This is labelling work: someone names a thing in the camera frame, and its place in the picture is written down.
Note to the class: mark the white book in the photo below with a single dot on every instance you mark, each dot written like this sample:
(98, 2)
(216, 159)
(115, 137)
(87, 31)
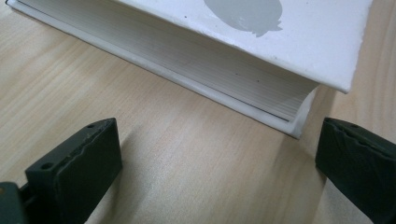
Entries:
(311, 46)

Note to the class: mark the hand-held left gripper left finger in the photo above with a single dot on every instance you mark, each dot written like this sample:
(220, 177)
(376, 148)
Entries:
(74, 174)

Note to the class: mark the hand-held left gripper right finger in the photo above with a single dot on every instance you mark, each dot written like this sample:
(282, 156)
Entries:
(361, 168)

